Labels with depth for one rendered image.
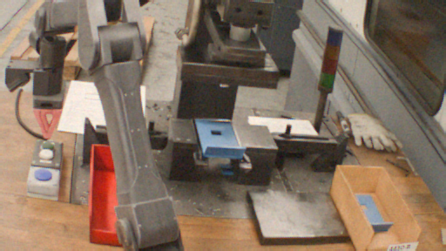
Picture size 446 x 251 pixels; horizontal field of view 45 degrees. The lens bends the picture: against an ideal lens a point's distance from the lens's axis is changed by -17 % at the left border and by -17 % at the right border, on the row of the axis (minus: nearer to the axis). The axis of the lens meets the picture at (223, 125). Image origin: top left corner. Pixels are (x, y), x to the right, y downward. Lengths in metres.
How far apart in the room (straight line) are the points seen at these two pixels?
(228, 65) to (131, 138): 0.34
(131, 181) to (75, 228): 0.24
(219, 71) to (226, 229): 0.28
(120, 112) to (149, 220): 0.15
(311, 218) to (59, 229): 0.47
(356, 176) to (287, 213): 0.20
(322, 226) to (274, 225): 0.09
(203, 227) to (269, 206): 0.14
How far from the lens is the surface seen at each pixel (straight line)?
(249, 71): 1.15
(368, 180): 1.30
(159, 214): 0.85
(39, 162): 1.18
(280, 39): 4.38
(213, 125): 1.26
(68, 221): 1.07
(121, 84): 0.86
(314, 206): 1.19
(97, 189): 1.16
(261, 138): 1.26
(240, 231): 1.11
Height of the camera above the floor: 1.52
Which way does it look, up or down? 25 degrees down
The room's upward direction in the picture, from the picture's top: 10 degrees clockwise
